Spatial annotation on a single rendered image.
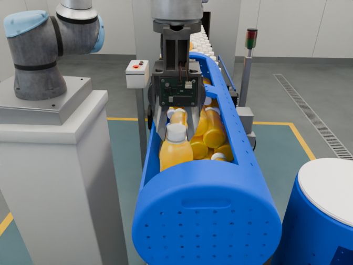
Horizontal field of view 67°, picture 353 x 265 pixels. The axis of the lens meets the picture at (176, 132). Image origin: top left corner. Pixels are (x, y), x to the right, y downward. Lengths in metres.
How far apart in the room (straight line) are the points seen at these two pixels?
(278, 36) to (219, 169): 5.29
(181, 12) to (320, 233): 0.63
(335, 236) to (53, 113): 0.80
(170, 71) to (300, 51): 5.56
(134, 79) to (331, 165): 0.99
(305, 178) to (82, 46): 0.76
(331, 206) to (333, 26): 5.37
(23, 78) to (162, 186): 0.58
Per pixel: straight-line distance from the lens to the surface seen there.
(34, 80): 0.89
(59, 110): 0.83
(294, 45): 5.83
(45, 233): 1.16
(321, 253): 0.84
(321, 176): 0.86
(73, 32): 0.88
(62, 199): 0.99
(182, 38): 0.37
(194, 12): 0.39
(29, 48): 0.87
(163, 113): 0.48
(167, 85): 0.39
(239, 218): 0.51
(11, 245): 2.18
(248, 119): 1.54
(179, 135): 0.49
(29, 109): 0.86
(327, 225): 0.77
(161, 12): 0.39
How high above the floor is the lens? 1.52
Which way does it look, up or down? 31 degrees down
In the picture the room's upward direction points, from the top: straight up
